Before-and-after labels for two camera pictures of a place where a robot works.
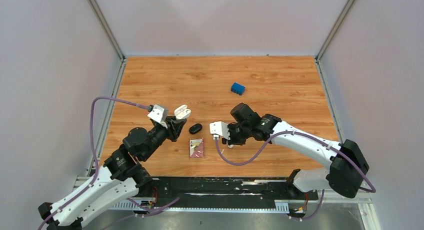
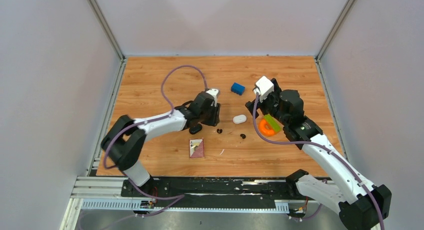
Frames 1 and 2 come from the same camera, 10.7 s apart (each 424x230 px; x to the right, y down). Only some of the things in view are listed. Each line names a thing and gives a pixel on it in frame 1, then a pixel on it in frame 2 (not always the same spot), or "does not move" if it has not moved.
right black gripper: x=232 y=140 -> x=274 y=94
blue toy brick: x=238 y=89 does not move
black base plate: x=223 y=188 does not move
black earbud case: x=195 y=128 does not move
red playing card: x=196 y=147 does not move
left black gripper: x=174 y=127 -> x=215 y=120
